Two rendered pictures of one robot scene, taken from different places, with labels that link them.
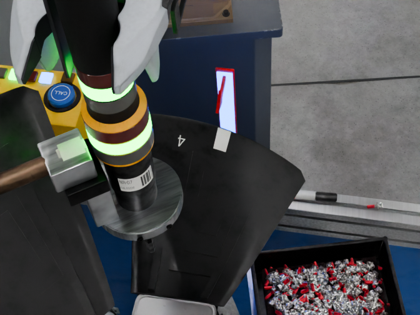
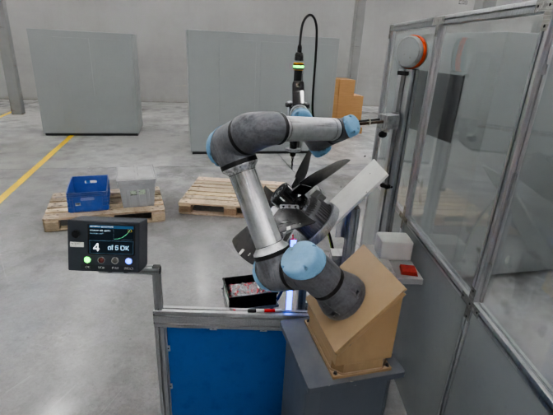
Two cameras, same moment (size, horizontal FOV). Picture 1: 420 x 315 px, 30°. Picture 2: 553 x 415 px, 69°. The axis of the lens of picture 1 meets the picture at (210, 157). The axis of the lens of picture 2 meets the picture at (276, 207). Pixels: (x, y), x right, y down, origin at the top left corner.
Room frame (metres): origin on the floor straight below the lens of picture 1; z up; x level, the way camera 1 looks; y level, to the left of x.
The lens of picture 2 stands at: (1.97, -0.51, 1.88)
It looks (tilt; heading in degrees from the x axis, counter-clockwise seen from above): 22 degrees down; 163
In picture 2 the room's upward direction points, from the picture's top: 3 degrees clockwise
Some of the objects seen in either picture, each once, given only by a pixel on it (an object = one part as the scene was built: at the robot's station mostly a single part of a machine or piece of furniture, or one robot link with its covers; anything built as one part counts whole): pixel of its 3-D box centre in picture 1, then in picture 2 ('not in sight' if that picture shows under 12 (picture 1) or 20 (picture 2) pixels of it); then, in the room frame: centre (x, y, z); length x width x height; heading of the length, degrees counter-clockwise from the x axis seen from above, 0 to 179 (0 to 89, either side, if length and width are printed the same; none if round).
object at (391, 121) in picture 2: not in sight; (389, 121); (0.10, 0.65, 1.54); 0.10 x 0.07 x 0.09; 110
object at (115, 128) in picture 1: (118, 122); not in sight; (0.31, 0.06, 1.56); 0.04 x 0.04 x 0.05
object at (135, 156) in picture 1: (121, 134); not in sight; (0.31, 0.06, 1.54); 0.04 x 0.04 x 0.01
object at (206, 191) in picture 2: not in sight; (236, 196); (-2.79, 0.39, 0.07); 1.20 x 1.00 x 0.15; 71
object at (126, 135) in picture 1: (115, 111); not in sight; (0.31, 0.06, 1.57); 0.04 x 0.04 x 0.01
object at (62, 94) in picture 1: (61, 95); not in sight; (0.72, 0.21, 1.08); 0.04 x 0.04 x 0.02
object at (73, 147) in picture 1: (73, 154); not in sight; (0.30, 0.09, 1.54); 0.02 x 0.02 x 0.02; 20
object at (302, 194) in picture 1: (293, 194); (264, 310); (0.64, -0.13, 0.87); 0.14 x 0.01 x 0.01; 79
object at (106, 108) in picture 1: (109, 87); not in sight; (0.31, 0.06, 1.59); 0.03 x 0.03 x 0.01
